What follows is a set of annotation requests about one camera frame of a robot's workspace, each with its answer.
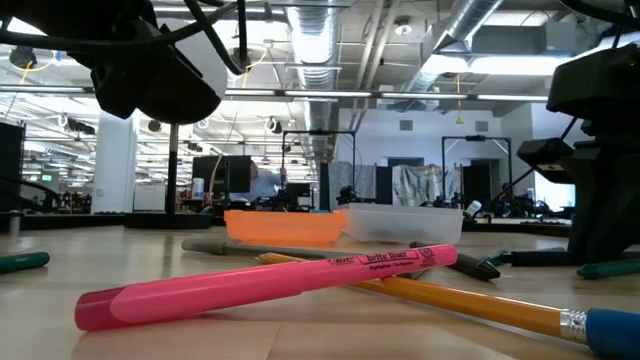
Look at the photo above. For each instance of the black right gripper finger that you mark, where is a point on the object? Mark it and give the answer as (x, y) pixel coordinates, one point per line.
(547, 160)
(605, 200)

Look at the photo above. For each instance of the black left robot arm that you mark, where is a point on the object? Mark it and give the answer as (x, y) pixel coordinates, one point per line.
(75, 15)

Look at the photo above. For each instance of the black cabinet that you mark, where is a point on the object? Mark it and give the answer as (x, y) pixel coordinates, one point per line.
(11, 165)

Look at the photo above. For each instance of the person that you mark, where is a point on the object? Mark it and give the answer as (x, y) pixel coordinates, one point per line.
(265, 182)

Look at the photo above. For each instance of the orange pencil blue eraser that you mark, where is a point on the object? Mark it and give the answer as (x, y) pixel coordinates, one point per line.
(475, 302)

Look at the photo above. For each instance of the long grey pen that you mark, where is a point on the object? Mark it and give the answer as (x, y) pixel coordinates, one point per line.
(210, 246)

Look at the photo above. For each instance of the black rig frame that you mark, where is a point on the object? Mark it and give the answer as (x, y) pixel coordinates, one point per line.
(475, 138)
(320, 132)

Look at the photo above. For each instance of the black pen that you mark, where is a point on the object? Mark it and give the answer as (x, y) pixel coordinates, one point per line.
(465, 265)

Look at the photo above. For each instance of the pale patterned tarp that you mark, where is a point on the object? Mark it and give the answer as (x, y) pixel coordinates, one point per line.
(425, 182)

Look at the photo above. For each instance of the silver ventilation duct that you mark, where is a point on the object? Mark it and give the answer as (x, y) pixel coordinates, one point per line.
(312, 50)
(465, 20)

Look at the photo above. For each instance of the black monitor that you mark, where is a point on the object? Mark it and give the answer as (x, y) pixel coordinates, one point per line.
(222, 172)

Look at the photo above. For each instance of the grey cloth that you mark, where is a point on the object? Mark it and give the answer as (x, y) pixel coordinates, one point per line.
(350, 180)

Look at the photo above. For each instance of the ceiling light strip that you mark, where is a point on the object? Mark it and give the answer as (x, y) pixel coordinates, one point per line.
(425, 95)

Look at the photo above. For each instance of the dark marker pen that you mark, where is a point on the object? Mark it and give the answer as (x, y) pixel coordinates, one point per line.
(22, 261)
(610, 269)

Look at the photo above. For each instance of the clear plastic supply box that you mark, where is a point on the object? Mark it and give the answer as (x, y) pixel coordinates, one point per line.
(405, 225)

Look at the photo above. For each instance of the orange plastic box lid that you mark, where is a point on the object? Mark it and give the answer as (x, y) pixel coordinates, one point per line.
(285, 227)

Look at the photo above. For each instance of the pink highlighter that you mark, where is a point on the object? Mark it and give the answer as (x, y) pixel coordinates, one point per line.
(250, 285)

